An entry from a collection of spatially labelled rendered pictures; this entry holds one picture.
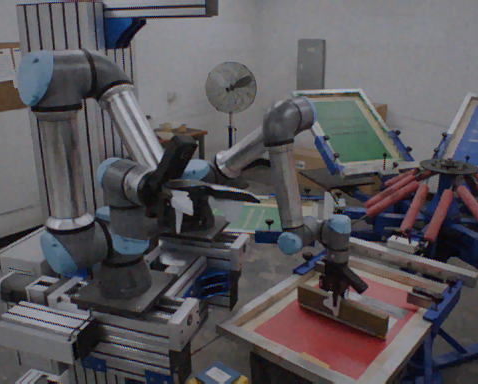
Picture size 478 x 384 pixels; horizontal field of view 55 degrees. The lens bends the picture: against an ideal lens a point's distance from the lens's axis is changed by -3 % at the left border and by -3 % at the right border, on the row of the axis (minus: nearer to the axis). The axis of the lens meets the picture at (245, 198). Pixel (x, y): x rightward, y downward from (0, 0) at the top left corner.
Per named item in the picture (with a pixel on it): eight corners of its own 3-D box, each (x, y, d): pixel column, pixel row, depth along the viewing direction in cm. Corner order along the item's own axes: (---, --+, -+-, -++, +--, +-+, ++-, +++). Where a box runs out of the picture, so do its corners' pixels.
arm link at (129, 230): (170, 244, 102) (167, 196, 98) (125, 261, 94) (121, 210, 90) (148, 234, 107) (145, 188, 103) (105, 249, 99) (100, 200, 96)
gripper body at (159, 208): (210, 229, 84) (168, 212, 92) (214, 181, 82) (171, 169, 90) (176, 236, 78) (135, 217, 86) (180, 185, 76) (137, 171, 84)
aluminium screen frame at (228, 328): (369, 410, 128) (370, 399, 127) (215, 333, 163) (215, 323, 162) (457, 296, 185) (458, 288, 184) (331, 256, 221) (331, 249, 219)
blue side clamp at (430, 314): (433, 335, 163) (436, 318, 161) (419, 330, 166) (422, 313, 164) (459, 300, 185) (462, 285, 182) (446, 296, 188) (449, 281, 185)
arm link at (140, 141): (106, 68, 123) (192, 228, 113) (68, 70, 115) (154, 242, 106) (122, 37, 115) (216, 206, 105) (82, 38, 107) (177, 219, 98)
